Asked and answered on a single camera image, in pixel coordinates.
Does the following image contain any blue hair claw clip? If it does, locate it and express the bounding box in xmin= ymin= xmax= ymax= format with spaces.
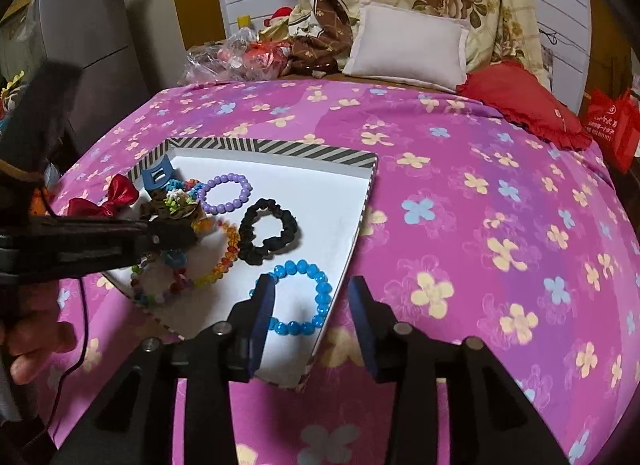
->
xmin=141 ymin=154 xmax=175 ymax=193

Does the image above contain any santa plush toy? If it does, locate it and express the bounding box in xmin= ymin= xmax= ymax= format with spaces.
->
xmin=259 ymin=7 xmax=293 ymax=42

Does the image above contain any blue bead bracelet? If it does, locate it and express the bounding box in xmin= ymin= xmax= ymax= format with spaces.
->
xmin=248 ymin=258 xmax=334 ymax=337

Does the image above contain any multicolour bead bracelet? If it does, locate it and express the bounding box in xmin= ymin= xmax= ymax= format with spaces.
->
xmin=129 ymin=251 xmax=194 ymax=308

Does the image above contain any yellow cap bottle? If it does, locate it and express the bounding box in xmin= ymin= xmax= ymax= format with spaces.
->
xmin=236 ymin=16 xmax=252 ymax=29

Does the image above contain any grey refrigerator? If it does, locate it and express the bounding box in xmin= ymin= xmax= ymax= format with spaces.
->
xmin=36 ymin=0 xmax=150 ymax=154

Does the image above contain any white small pillow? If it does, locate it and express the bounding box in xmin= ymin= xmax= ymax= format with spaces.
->
xmin=343 ymin=0 xmax=469 ymax=92

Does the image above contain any black cable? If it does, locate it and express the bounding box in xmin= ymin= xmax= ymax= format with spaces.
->
xmin=46 ymin=194 xmax=90 ymax=426

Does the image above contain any person left hand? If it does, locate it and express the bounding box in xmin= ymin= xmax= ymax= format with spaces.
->
xmin=1 ymin=281 xmax=77 ymax=385

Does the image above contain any purple bead bracelet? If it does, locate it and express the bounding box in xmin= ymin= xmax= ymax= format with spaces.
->
xmin=195 ymin=172 xmax=254 ymax=216

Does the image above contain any red shopping bag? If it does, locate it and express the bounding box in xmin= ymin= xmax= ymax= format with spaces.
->
xmin=582 ymin=88 xmax=639 ymax=174

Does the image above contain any red satin bow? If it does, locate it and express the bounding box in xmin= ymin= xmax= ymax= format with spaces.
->
xmin=67 ymin=174 xmax=139 ymax=218

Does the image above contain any leopard print bow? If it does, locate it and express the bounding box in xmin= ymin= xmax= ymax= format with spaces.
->
xmin=140 ymin=189 xmax=208 ymax=235

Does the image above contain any black scrunchie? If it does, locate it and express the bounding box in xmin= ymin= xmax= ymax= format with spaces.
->
xmin=238 ymin=198 xmax=299 ymax=266

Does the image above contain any colourful flower hair tie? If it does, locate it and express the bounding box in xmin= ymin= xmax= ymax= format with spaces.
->
xmin=162 ymin=177 xmax=204 ymax=209

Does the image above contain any rainbow bead bracelet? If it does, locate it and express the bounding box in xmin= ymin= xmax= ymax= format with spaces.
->
xmin=192 ymin=218 xmax=242 ymax=290

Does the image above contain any red cushion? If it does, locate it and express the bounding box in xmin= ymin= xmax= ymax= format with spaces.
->
xmin=457 ymin=61 xmax=592 ymax=151

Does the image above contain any clear plastic bag pile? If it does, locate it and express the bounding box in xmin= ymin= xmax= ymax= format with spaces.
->
xmin=179 ymin=28 xmax=291 ymax=86

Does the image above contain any striped white tray box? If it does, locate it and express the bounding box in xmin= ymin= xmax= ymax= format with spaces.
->
xmin=128 ymin=137 xmax=378 ymax=389

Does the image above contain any pink floral bedsheet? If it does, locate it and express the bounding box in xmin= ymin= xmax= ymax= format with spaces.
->
xmin=52 ymin=81 xmax=639 ymax=464

